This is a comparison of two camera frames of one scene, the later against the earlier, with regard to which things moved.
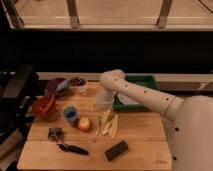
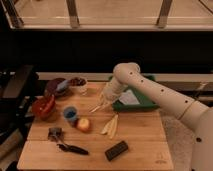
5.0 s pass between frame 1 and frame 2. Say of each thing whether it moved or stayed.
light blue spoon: stayed
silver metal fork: moved
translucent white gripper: moved
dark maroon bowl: stayed
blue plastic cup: stayed
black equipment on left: stayed
